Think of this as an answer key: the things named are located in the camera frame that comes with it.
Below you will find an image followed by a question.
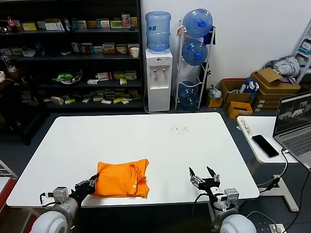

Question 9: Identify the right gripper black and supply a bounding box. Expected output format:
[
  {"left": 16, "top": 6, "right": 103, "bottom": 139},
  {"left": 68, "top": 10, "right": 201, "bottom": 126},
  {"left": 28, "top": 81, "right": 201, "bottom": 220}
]
[{"left": 189, "top": 166, "right": 221, "bottom": 195}]

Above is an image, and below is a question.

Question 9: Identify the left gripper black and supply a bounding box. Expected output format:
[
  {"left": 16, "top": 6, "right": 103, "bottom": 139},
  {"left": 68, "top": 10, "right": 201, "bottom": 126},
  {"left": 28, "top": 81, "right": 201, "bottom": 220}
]
[{"left": 71, "top": 173, "right": 100, "bottom": 202}]

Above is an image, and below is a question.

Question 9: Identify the orange t-shirt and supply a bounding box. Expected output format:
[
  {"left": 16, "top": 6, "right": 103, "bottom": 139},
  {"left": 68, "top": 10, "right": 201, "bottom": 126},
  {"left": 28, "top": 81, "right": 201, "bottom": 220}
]
[{"left": 87, "top": 158, "right": 150, "bottom": 199}]

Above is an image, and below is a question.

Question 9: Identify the pile of grey clothes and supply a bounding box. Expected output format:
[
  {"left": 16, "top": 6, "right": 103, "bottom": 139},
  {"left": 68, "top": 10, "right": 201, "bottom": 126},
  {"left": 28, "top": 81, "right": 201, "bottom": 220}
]
[{"left": 263, "top": 55, "right": 301, "bottom": 78}]

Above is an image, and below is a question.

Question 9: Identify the white strip with markings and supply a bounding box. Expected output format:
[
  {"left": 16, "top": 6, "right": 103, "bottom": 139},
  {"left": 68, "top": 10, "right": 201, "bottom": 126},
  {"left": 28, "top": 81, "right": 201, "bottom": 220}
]
[{"left": 239, "top": 118, "right": 253, "bottom": 136}]

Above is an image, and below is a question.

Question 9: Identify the black smartphone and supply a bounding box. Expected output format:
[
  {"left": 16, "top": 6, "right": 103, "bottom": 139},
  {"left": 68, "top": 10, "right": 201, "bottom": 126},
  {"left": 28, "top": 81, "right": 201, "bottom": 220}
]
[{"left": 251, "top": 134, "right": 280, "bottom": 159}]

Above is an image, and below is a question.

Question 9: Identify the yellow cardboard box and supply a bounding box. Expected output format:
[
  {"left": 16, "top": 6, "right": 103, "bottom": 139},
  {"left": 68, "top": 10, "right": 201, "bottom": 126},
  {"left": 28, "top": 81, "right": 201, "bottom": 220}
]
[{"left": 207, "top": 91, "right": 224, "bottom": 108}]

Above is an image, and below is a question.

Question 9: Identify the small orange cardboard box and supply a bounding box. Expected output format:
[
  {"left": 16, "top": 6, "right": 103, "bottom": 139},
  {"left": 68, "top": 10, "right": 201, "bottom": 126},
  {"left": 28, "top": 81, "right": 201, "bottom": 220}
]
[{"left": 228, "top": 101, "right": 253, "bottom": 119}]

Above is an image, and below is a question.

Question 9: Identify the grey side table leg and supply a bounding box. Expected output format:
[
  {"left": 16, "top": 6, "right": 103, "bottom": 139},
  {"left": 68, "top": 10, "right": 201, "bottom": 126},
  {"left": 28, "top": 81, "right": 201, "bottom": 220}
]
[{"left": 250, "top": 155, "right": 301, "bottom": 213}]

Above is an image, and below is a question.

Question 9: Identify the red white cart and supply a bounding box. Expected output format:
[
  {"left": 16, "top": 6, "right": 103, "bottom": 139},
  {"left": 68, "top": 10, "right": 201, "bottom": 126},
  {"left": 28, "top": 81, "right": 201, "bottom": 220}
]
[{"left": 0, "top": 159, "right": 19, "bottom": 214}]

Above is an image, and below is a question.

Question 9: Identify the grey plastic bag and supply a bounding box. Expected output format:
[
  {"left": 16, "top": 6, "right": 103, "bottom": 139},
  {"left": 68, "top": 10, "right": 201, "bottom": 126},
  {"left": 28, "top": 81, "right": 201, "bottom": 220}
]
[{"left": 209, "top": 85, "right": 222, "bottom": 100}]

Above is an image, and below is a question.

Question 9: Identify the large open cardboard box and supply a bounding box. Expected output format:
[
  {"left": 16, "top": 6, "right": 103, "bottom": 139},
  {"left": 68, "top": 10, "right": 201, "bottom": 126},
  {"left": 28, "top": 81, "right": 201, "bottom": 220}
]
[{"left": 220, "top": 79, "right": 255, "bottom": 110}]

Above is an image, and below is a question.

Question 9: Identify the white floor power strip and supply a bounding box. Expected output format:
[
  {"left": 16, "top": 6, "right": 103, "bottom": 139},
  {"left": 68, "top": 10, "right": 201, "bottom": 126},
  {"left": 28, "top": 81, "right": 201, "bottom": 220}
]
[{"left": 268, "top": 223, "right": 286, "bottom": 233}]

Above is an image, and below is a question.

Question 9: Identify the grey open laptop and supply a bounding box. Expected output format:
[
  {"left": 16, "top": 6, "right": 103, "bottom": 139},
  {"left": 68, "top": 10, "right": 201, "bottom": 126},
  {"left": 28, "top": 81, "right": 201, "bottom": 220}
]
[{"left": 272, "top": 91, "right": 311, "bottom": 169}]

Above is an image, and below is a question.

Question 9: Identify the stack of flat cardboard boxes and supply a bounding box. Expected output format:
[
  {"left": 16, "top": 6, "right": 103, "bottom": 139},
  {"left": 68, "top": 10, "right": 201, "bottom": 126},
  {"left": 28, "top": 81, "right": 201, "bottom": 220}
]
[{"left": 254, "top": 93, "right": 296, "bottom": 113}]

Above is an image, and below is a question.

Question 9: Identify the blue white bag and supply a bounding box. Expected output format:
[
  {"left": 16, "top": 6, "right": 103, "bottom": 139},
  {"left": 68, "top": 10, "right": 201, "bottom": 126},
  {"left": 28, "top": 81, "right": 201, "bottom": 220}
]
[{"left": 240, "top": 77, "right": 259, "bottom": 94}]

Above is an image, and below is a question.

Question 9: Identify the white water dispenser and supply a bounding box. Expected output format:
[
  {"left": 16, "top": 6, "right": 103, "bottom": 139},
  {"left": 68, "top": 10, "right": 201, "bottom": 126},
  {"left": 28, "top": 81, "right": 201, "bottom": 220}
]
[{"left": 145, "top": 49, "right": 173, "bottom": 113}]

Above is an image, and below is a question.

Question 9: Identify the bowl with green items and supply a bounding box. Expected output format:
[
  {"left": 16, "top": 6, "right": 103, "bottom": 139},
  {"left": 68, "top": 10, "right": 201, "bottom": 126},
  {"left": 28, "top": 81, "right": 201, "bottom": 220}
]
[{"left": 51, "top": 69, "right": 83, "bottom": 85}]

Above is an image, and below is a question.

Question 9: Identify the cardboard box with open flap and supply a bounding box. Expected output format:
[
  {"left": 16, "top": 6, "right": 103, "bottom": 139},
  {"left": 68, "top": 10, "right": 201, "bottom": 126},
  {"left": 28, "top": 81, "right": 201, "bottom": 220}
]
[{"left": 250, "top": 67, "right": 301, "bottom": 97}]

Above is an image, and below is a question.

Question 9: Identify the black shelving unit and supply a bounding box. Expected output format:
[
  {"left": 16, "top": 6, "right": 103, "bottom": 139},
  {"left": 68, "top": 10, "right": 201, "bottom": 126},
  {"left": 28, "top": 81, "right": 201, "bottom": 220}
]
[{"left": 0, "top": 0, "right": 144, "bottom": 112}]

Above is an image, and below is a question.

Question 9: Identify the purple cloth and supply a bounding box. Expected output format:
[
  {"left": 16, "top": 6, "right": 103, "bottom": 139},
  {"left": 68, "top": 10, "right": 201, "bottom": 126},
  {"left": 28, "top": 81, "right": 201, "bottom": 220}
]
[{"left": 279, "top": 76, "right": 297, "bottom": 85}]

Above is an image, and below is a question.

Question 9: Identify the yellow framed medicine box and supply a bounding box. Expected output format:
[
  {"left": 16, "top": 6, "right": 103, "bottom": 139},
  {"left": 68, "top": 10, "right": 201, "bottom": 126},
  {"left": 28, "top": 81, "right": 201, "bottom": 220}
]
[{"left": 102, "top": 43, "right": 116, "bottom": 54}]

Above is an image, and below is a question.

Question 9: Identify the brown white medicine box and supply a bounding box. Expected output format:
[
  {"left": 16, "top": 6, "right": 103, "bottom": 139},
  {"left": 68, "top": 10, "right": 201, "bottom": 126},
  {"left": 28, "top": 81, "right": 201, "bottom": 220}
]
[{"left": 127, "top": 43, "right": 140, "bottom": 55}]

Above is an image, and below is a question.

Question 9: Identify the dark blue bottle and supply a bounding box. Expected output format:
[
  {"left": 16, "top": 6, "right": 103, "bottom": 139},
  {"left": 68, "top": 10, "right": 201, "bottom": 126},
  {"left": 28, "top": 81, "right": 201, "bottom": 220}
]
[{"left": 35, "top": 43, "right": 46, "bottom": 58}]

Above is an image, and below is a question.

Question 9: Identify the clear plastic bottle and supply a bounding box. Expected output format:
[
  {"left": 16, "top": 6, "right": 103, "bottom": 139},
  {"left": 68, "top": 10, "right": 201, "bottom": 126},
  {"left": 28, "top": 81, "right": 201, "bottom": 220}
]
[{"left": 1, "top": 54, "right": 17, "bottom": 73}]

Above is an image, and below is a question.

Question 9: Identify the pink cloth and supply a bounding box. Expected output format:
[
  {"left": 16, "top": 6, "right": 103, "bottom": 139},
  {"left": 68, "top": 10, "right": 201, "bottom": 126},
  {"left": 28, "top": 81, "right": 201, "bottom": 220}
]
[{"left": 177, "top": 26, "right": 189, "bottom": 41}]

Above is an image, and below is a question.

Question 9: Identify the blue water jug with label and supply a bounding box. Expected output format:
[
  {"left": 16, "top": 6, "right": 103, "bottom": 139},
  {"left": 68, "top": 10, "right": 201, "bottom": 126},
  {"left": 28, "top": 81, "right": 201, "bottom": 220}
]
[{"left": 145, "top": 11, "right": 172, "bottom": 54}]

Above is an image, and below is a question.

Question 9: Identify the grey storage rack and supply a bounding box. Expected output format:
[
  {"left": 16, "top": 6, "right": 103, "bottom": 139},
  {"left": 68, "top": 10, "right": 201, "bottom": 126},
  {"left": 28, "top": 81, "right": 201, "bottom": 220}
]
[{"left": 293, "top": 24, "right": 311, "bottom": 83}]

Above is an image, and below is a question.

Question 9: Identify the teal white medicine box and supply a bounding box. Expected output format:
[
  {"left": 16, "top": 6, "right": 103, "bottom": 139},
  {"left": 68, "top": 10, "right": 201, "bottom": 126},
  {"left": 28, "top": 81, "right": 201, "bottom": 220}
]
[{"left": 72, "top": 20, "right": 87, "bottom": 31}]

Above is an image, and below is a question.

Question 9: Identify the colourful tall box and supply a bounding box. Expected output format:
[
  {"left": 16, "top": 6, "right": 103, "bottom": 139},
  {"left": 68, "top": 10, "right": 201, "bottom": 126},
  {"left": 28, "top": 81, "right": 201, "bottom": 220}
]
[{"left": 121, "top": 14, "right": 131, "bottom": 29}]

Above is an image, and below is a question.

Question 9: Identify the cola bottle red cap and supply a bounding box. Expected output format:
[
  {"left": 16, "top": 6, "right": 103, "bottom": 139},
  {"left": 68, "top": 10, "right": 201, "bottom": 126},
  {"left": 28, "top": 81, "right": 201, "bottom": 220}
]
[{"left": 7, "top": 16, "right": 19, "bottom": 33}]

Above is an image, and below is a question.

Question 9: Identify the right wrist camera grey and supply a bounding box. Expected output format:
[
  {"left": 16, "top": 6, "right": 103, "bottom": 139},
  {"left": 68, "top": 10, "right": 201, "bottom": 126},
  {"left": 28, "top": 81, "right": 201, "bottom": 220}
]
[{"left": 210, "top": 188, "right": 240, "bottom": 206}]

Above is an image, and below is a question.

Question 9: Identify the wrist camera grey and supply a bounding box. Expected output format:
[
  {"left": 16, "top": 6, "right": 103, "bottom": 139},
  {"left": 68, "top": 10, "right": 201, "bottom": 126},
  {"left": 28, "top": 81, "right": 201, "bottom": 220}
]
[
  {"left": 210, "top": 188, "right": 240, "bottom": 206},
  {"left": 40, "top": 186, "right": 69, "bottom": 205}
]

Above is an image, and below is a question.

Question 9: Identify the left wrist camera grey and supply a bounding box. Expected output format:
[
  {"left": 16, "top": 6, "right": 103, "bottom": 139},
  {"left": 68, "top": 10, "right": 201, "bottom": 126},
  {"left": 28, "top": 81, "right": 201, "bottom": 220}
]
[{"left": 40, "top": 186, "right": 69, "bottom": 205}]

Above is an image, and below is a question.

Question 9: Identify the white floor cable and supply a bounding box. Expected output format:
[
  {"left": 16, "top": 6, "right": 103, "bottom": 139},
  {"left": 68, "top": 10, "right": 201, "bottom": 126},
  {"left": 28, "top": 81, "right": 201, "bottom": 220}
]
[{"left": 246, "top": 210, "right": 270, "bottom": 226}]

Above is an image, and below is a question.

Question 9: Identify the black laptop cable with adapter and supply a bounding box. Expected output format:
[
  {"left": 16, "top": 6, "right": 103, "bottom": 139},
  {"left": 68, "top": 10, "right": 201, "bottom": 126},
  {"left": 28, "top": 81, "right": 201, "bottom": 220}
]
[{"left": 257, "top": 148, "right": 290, "bottom": 194}]

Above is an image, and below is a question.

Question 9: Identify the thin black cable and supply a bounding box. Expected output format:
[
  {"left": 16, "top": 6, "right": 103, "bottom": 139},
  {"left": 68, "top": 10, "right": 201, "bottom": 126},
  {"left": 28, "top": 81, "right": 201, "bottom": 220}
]
[{"left": 285, "top": 162, "right": 311, "bottom": 231}]

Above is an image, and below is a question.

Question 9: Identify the white wire jug rack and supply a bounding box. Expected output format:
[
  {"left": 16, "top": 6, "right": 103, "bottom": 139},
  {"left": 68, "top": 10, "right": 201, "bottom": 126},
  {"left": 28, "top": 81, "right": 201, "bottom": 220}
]
[{"left": 174, "top": 20, "right": 217, "bottom": 111}]

